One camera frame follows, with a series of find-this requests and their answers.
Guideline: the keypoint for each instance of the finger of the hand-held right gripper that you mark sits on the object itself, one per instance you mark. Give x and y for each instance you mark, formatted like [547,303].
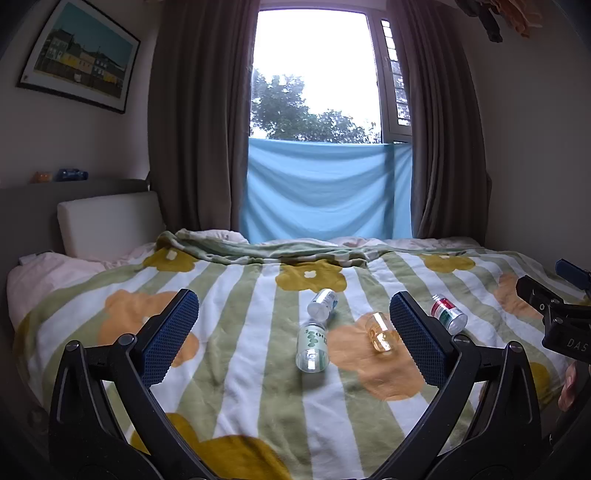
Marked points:
[533,293]
[572,273]

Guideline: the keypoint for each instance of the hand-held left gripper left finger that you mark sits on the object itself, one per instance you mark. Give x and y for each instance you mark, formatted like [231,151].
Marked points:
[173,332]

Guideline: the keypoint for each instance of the light blue cloth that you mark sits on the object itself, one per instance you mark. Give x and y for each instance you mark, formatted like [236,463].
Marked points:
[323,189]

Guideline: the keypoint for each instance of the brown curtain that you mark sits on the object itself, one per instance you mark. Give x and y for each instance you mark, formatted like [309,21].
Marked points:
[203,120]
[443,120]

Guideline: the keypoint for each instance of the clear cup red green print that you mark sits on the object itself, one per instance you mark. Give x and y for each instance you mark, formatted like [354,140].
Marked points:
[448,314]

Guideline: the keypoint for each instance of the framed picture of houses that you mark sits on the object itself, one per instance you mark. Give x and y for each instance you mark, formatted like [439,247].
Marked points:
[81,53]

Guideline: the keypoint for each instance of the clear cup with green print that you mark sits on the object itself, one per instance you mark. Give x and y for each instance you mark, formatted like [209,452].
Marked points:
[312,346]

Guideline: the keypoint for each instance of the person's right hand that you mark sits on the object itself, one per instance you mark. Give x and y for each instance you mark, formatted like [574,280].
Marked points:
[570,385]

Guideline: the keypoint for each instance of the amber transparent cup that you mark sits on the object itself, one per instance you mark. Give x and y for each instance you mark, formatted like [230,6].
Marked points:
[381,338]

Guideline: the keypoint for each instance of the small white silver bottle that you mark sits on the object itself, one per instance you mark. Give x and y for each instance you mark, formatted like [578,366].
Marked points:
[323,303]

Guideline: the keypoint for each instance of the window frame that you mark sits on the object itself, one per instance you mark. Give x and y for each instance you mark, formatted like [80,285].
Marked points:
[392,78]

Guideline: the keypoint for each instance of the grey headboard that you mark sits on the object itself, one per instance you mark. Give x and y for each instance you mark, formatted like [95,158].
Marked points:
[27,217]

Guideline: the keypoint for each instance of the striped floral blanket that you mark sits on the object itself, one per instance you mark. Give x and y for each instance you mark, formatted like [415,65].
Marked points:
[258,369]

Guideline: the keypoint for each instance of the white headboard cushion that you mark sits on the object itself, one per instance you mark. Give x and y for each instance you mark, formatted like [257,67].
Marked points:
[108,221]

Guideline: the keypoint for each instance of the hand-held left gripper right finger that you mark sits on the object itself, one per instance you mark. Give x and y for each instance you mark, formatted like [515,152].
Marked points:
[415,332]

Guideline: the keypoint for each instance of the small blue ornament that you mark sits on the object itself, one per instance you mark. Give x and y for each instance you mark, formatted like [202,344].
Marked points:
[71,174]

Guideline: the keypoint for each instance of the small orange ornament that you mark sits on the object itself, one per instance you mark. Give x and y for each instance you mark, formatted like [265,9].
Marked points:
[41,176]

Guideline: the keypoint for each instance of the hanging dark clothes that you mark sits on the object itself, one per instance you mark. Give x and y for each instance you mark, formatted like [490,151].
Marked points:
[496,18]

